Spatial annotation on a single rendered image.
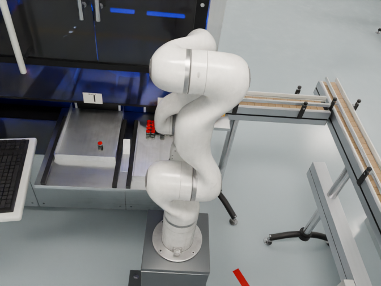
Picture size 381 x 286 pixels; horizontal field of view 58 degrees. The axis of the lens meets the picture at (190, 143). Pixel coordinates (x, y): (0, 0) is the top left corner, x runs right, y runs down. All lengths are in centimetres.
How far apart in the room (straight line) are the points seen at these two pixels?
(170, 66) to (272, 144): 235
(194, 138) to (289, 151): 223
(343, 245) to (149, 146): 109
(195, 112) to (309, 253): 183
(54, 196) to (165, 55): 170
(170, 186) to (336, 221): 121
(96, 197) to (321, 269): 151
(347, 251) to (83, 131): 141
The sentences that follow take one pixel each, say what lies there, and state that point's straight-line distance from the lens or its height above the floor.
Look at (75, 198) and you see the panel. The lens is 230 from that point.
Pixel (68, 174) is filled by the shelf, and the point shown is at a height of 88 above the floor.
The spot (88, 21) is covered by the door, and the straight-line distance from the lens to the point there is 146.
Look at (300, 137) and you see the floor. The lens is 321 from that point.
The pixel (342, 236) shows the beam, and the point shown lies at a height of 55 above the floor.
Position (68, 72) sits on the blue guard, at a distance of 160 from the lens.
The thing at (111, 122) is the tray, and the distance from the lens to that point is 172.
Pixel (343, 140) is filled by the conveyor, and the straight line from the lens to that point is 188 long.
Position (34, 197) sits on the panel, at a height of 19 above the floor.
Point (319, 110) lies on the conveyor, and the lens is 196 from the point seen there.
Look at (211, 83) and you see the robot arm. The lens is 75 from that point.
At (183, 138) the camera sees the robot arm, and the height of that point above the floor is 145.
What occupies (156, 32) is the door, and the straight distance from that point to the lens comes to 143.
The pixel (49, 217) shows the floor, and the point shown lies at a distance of 250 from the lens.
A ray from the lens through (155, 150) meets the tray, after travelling 159.
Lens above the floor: 206
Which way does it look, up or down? 46 degrees down
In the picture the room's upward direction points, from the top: 8 degrees clockwise
